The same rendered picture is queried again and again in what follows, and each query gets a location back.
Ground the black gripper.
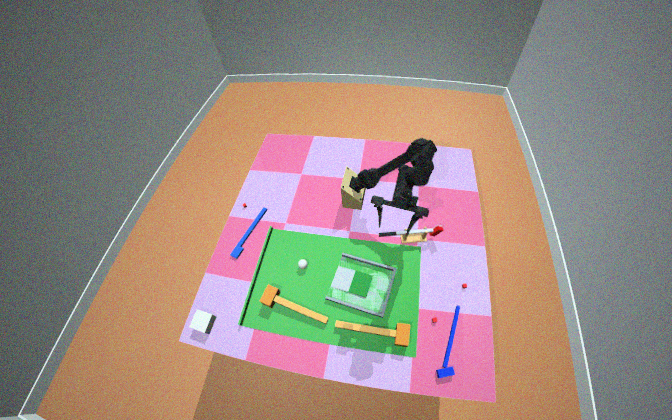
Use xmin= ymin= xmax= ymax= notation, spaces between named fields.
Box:
xmin=371 ymin=183 xmax=429 ymax=236

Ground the green rectangular mat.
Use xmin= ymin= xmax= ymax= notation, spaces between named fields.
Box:
xmin=242 ymin=229 xmax=421 ymax=358

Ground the white block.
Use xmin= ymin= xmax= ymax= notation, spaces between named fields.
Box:
xmin=189 ymin=310 xmax=217 ymax=334

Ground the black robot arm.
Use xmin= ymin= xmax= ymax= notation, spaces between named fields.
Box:
xmin=349 ymin=138 xmax=437 ymax=210

